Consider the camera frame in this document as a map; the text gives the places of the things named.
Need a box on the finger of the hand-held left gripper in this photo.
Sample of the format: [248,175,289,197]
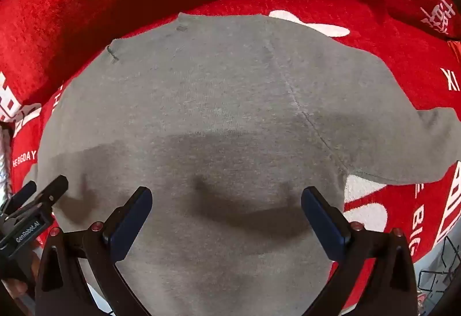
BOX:
[27,175,70,210]
[4,181,37,209]

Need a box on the person's left hand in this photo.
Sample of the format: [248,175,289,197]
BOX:
[0,253,41,302]

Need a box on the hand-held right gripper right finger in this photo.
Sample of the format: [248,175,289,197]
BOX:
[301,186,420,316]

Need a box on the black wire rack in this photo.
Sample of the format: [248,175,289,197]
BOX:
[418,235,459,302]

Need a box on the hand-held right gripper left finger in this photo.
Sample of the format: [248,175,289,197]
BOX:
[35,186,153,316]

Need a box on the shiny patterned object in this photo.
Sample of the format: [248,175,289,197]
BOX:
[0,121,15,205]

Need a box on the grey sweater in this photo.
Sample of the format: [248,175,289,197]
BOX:
[36,12,456,316]

